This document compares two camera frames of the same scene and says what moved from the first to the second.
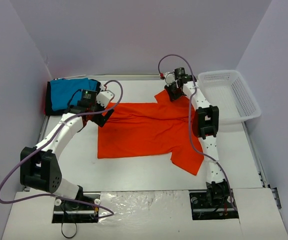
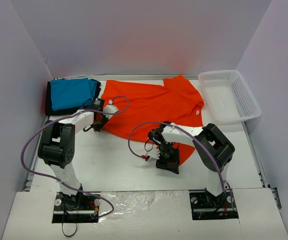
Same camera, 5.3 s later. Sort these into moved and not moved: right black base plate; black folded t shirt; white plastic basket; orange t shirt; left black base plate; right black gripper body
Moved: right black gripper body; orange t shirt
Not moved: white plastic basket; black folded t shirt; right black base plate; left black base plate
